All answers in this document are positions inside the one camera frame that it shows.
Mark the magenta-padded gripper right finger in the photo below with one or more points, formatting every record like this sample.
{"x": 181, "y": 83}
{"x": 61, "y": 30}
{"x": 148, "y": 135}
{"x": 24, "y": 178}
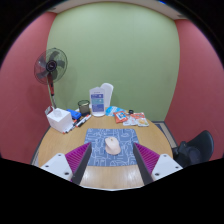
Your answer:
{"x": 163, "y": 165}

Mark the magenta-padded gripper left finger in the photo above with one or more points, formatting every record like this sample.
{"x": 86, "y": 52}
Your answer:
{"x": 60, "y": 165}

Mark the beige computer mouse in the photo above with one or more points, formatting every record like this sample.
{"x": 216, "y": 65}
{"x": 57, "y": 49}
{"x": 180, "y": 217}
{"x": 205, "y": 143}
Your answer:
{"x": 112, "y": 146}

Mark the blue line-print mouse pad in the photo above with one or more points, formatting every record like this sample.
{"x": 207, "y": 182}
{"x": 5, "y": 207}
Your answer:
{"x": 96, "y": 140}

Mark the black bag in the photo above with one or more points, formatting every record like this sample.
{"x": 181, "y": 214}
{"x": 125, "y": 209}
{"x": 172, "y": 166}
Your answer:
{"x": 187, "y": 153}

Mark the black whiteboard marker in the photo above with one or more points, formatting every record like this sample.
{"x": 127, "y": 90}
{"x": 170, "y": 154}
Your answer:
{"x": 83, "y": 120}
{"x": 70, "y": 127}

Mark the white tissue box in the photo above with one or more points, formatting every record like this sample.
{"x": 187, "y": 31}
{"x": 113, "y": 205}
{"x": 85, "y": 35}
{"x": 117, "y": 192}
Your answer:
{"x": 60, "y": 120}

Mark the black office chair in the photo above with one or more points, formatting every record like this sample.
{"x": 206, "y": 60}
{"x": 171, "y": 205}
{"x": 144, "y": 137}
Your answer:
{"x": 204, "y": 143}

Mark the orange and white snack packet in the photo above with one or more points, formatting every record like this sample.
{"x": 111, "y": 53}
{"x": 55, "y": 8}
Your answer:
{"x": 140, "y": 119}

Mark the blue whiteboard eraser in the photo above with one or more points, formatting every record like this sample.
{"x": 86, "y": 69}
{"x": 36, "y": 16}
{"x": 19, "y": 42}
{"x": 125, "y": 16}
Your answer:
{"x": 75, "y": 114}

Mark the dark mesh cup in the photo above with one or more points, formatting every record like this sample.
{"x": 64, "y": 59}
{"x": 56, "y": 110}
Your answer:
{"x": 84, "y": 107}

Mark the small black round object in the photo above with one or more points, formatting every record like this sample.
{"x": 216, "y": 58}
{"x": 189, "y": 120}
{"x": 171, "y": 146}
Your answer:
{"x": 130, "y": 111}

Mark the clear acrylic sign stand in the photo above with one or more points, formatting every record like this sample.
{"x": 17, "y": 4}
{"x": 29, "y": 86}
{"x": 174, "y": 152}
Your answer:
{"x": 97, "y": 101}

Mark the blue snack packet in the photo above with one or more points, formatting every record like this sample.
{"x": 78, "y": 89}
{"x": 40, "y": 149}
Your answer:
{"x": 110, "y": 110}

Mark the white plastic chair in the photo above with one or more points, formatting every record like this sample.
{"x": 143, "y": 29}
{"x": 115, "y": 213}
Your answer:
{"x": 108, "y": 95}

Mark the black standing fan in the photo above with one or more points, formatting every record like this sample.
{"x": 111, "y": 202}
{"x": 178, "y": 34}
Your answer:
{"x": 50, "y": 65}

